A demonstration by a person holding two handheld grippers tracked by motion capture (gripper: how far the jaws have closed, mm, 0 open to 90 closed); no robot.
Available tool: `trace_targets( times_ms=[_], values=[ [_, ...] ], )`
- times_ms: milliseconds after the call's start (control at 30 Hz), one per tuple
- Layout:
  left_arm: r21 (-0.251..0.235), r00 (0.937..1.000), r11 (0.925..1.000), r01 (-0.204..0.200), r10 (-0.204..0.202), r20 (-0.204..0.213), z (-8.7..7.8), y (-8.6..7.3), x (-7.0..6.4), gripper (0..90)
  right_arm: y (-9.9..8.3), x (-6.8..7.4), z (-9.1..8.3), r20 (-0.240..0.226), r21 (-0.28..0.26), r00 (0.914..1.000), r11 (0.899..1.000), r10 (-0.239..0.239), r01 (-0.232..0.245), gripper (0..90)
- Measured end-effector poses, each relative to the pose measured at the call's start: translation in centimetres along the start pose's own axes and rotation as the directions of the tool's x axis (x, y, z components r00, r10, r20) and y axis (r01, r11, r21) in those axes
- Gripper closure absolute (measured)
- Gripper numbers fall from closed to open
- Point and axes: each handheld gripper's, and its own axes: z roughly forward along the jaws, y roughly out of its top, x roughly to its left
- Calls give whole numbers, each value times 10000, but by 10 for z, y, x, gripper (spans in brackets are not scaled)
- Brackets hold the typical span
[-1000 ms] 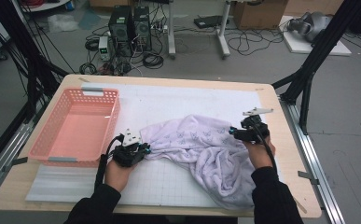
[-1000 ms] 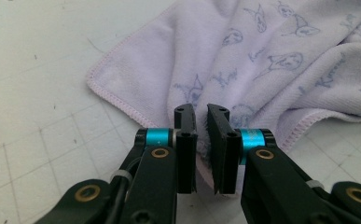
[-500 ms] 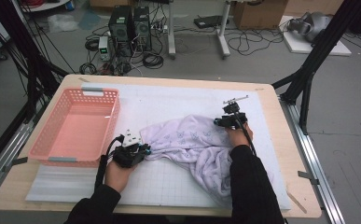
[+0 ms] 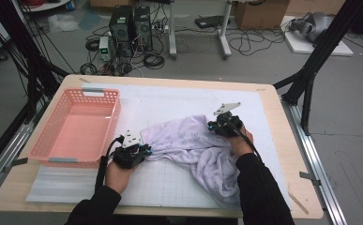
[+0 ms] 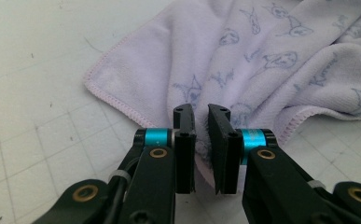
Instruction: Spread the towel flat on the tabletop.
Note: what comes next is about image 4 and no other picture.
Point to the lilac printed towel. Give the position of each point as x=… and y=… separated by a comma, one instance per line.
x=188, y=146

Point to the grey rounded machine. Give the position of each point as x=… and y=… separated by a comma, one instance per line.
x=315, y=25

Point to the large cardboard box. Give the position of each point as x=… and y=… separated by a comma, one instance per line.
x=260, y=14

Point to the thin wooden stick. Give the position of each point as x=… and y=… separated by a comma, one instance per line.
x=299, y=204

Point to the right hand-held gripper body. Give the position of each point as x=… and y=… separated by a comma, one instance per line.
x=229, y=125

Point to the grey metal bracket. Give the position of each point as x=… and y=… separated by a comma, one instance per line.
x=309, y=176
x=19, y=162

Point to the blue sheet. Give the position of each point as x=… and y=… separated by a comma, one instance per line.
x=90, y=19

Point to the person's right hand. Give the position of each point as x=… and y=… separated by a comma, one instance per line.
x=240, y=145

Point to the black frame strut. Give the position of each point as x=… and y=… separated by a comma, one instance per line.
x=22, y=40
x=323, y=47

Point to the flat cardboard box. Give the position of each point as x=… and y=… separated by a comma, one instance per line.
x=107, y=3

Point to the white desk leg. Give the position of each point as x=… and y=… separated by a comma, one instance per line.
x=172, y=31
x=224, y=34

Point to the white bench power supply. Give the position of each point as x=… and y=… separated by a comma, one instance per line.
x=104, y=48

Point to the white floor board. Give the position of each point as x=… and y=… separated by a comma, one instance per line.
x=301, y=45

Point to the aluminium rail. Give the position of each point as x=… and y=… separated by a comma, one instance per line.
x=4, y=156
x=313, y=156

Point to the black flat device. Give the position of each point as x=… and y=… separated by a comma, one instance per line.
x=210, y=21

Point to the black computer tower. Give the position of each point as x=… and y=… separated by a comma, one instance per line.
x=143, y=28
x=121, y=29

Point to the pink plastic basket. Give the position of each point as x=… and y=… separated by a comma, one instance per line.
x=76, y=93

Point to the person's left hand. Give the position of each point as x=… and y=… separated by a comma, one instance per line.
x=118, y=178

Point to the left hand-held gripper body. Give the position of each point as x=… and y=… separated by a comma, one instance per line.
x=127, y=157

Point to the clear plastic bag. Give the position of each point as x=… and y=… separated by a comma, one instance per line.
x=62, y=22

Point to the white grid mat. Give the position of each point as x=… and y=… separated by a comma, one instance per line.
x=169, y=100

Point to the wide cardboard box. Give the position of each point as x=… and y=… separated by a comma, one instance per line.
x=316, y=6

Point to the white power strip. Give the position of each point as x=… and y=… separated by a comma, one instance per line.
x=160, y=28

